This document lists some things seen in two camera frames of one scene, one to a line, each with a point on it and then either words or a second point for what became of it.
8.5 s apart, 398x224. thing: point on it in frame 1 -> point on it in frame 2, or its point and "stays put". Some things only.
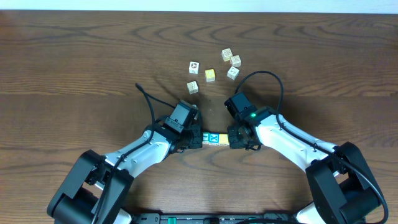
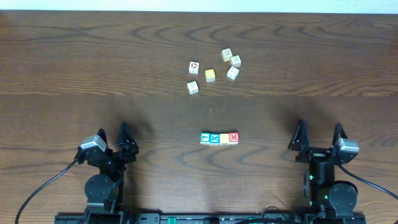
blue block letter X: (214, 139) stays put
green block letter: (206, 138) stays put
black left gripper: (195, 139) -> (112, 154)
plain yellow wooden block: (223, 139) stays put
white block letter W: (193, 88) stays put
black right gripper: (234, 142) -> (313, 154)
